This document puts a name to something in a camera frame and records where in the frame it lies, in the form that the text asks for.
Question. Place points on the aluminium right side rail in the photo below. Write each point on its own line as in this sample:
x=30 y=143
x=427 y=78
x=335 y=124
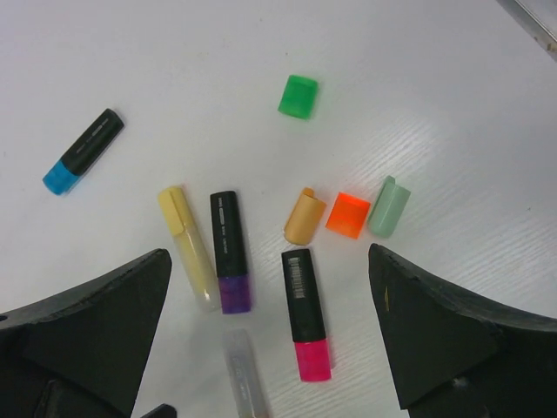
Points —
x=537 y=18

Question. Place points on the pink highlighter black body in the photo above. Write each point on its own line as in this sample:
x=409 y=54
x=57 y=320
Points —
x=306 y=317

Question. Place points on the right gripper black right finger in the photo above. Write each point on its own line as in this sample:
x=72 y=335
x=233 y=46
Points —
x=455 y=353

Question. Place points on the yellow pastel highlighter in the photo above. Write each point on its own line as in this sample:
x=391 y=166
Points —
x=191 y=247

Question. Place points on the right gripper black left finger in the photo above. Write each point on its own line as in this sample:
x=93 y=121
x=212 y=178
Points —
x=83 y=352

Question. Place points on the orange pastel highlighter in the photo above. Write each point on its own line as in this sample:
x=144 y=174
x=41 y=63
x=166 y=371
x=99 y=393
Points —
x=243 y=372

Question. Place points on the peach highlighter cap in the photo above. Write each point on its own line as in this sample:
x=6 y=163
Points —
x=304 y=219

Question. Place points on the green highlighter cap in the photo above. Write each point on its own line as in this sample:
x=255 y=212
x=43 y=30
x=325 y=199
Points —
x=299 y=97

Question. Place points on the mint highlighter cap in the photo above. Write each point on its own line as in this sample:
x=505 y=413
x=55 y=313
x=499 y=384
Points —
x=388 y=208

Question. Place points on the purple highlighter black body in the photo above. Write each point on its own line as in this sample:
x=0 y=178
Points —
x=230 y=255

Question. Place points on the blue highlighter black body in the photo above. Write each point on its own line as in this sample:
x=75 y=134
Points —
x=83 y=153

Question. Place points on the orange highlighter cap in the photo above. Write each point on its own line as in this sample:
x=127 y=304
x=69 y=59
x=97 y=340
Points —
x=348 y=215

